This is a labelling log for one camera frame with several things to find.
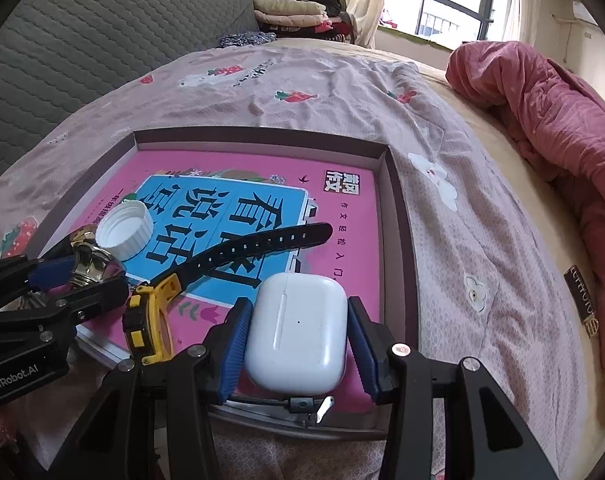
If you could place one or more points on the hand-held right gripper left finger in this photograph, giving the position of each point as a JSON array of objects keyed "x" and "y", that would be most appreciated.
[{"x": 232, "y": 355}]

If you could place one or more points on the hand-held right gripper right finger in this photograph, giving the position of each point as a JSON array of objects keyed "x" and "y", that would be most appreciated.
[{"x": 365, "y": 355}]

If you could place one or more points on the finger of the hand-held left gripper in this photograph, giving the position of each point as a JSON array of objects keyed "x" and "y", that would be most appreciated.
[
  {"x": 47, "y": 270},
  {"x": 92, "y": 300}
]

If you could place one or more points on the gold metallic bottle top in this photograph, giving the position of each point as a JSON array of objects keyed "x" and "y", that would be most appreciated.
[{"x": 90, "y": 260}]

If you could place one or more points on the yellow and black digital watch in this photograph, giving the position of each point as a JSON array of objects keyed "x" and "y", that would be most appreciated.
[{"x": 147, "y": 320}]

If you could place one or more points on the white earbuds case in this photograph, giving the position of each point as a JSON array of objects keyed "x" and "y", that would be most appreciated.
[{"x": 295, "y": 335}]

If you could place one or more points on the white plastic bottle cap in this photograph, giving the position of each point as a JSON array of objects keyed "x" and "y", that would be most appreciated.
[{"x": 125, "y": 230}]

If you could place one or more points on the shallow grey cardboard box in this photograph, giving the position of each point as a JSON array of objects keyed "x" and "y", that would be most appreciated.
[{"x": 397, "y": 260}]

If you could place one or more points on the pink workbook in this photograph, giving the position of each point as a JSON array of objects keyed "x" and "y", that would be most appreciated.
[{"x": 342, "y": 260}]

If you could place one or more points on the strawberry printed blanket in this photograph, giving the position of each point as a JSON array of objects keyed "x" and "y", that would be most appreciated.
[{"x": 457, "y": 260}]

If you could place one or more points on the beige bed sheet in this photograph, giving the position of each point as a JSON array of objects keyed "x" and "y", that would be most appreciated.
[{"x": 507, "y": 185}]

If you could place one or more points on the grey quilted headboard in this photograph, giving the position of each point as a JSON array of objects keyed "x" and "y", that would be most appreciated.
[{"x": 82, "y": 50}]

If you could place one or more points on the dark mattress label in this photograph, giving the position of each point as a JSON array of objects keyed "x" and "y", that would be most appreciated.
[{"x": 581, "y": 300}]

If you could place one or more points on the pink quilt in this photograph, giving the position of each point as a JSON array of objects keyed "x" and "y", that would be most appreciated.
[{"x": 557, "y": 125}]

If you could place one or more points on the dark floral cloth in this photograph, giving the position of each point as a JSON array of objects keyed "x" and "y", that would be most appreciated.
[{"x": 247, "y": 38}]

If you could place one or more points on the pile of folded clothes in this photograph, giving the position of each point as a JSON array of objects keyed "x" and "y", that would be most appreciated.
[{"x": 287, "y": 12}]

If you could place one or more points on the cream curtain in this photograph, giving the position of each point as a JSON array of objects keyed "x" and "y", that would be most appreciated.
[
  {"x": 365, "y": 0},
  {"x": 522, "y": 5}
]

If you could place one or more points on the white air conditioner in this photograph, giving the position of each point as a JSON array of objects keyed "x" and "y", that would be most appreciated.
[{"x": 584, "y": 13}]

